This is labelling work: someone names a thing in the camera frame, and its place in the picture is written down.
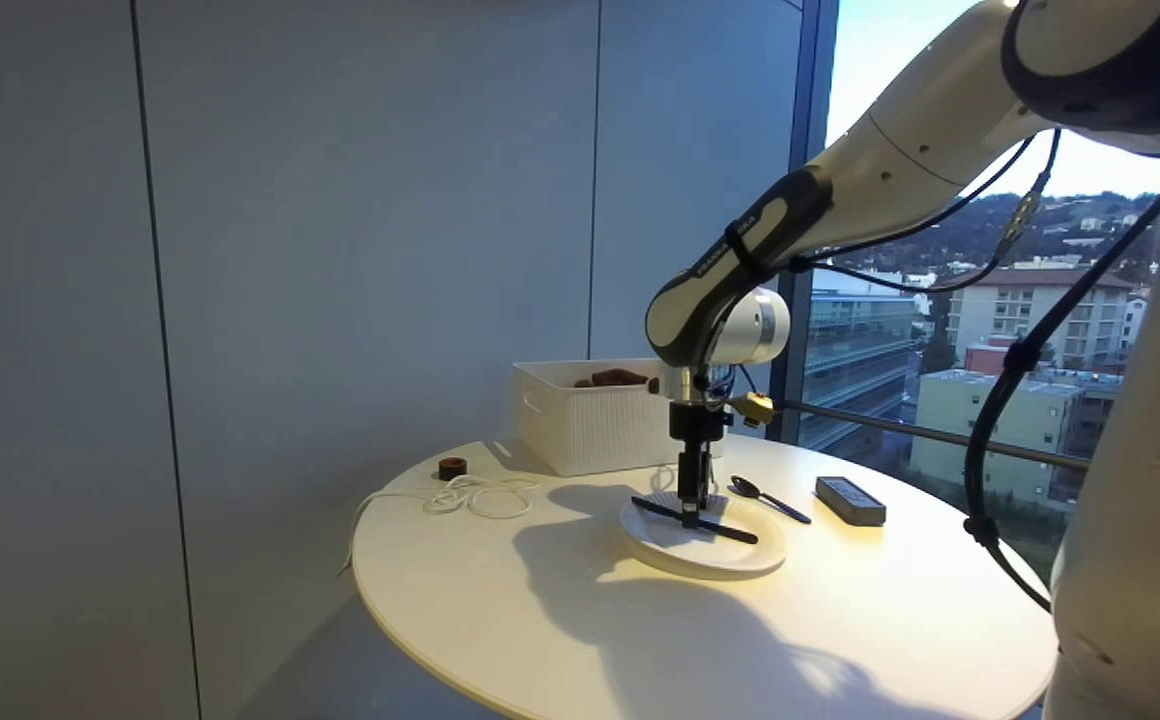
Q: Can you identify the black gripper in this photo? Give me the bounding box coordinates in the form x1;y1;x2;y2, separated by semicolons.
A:
669;401;731;521

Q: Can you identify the black spoon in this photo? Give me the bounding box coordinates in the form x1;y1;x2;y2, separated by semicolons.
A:
728;472;814;528

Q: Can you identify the black knife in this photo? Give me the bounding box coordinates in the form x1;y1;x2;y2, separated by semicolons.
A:
629;493;763;546

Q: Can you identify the white round plate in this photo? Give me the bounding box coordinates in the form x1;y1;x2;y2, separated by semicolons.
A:
617;488;791;578

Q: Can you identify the white plastic storage box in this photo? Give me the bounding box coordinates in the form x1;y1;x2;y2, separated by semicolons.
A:
511;354;679;479

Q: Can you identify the brown object in box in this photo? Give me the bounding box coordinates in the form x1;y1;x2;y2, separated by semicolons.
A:
570;365;663;392

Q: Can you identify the black rectangular block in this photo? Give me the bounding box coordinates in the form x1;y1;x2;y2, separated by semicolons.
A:
811;472;892;528

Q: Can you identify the metal window railing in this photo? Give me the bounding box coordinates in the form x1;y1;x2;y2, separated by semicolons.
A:
791;395;1077;472

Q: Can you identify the glass office building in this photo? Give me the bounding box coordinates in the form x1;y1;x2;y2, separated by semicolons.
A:
798;285;931;461

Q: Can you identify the pale yellow building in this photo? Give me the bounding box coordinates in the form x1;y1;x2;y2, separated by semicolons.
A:
908;365;1133;504

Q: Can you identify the white building with red roof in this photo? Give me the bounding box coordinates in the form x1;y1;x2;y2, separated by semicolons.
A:
944;260;1153;376

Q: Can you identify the white coiled cable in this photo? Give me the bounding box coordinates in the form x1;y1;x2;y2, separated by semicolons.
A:
417;474;537;525

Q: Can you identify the thick black cable hose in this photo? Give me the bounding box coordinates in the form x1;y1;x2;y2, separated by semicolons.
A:
960;115;1160;616

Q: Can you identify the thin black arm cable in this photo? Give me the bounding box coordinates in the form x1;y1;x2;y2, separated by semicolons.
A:
798;124;1069;301

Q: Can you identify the dark window frame post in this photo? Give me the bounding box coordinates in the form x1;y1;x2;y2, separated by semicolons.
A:
763;0;843;447

